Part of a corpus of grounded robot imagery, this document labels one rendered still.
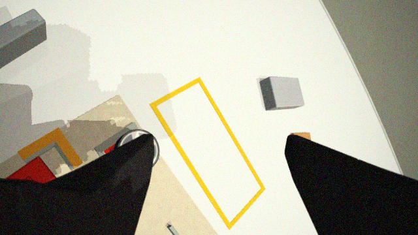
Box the grey rectangular block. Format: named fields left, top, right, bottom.
left=0, top=9, right=47, bottom=68

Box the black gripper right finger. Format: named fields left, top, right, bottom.
left=285, top=134, right=418, bottom=235

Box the black wheel with grey hub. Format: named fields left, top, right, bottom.
left=114, top=129, right=160, bottom=167

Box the yellow rectangular outline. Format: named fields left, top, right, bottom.
left=150, top=77, right=266, bottom=230

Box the wooden block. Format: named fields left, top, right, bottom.
left=291, top=133, right=311, bottom=140

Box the light grey block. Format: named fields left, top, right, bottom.
left=259, top=76, right=305, bottom=111

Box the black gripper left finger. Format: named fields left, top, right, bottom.
left=0, top=134, right=154, bottom=235

